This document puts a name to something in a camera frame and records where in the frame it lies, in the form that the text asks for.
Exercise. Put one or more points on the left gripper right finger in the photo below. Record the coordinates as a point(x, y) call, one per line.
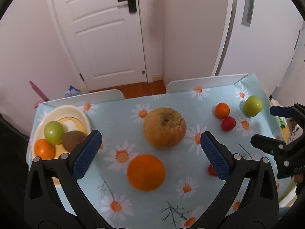
point(249, 197)

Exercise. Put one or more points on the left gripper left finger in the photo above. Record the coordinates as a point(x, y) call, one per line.
point(53, 198)

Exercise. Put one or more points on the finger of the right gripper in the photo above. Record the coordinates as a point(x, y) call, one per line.
point(267, 145)
point(280, 111)

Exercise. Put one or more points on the green apple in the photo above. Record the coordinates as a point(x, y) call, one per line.
point(253, 105)
point(54, 132)

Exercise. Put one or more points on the red tomato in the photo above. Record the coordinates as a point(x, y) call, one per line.
point(211, 171)
point(228, 124)

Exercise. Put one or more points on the medium orange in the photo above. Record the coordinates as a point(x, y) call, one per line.
point(44, 149)

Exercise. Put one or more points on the small tangerine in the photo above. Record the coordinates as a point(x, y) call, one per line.
point(222, 110)

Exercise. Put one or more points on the large orange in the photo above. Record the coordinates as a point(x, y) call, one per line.
point(146, 173)

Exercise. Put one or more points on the person's right hand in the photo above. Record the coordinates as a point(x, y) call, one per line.
point(299, 180)

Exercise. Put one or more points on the green snack packet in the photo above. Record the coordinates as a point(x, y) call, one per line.
point(283, 122)

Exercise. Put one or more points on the brown kiwi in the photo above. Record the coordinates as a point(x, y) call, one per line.
point(72, 138)

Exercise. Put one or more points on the green apple in bowl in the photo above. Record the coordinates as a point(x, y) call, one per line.
point(54, 132)

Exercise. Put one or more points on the cream oval fruit bowl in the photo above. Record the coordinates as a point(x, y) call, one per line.
point(71, 117)

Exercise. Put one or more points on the white chair back right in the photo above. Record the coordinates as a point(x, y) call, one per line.
point(203, 82)

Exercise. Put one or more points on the white chair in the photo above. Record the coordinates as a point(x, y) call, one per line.
point(203, 82)
point(90, 98)

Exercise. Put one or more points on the daisy print blue tablecloth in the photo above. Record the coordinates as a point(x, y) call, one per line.
point(188, 189)

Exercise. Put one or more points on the blue white plastic bag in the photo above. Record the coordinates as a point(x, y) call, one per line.
point(72, 92)

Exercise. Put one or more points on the white chair back left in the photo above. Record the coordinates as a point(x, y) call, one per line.
point(90, 98)

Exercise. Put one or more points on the white panel door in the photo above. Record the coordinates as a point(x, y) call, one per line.
point(105, 44)

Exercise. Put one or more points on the pink broom handle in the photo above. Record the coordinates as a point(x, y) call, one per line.
point(43, 97)

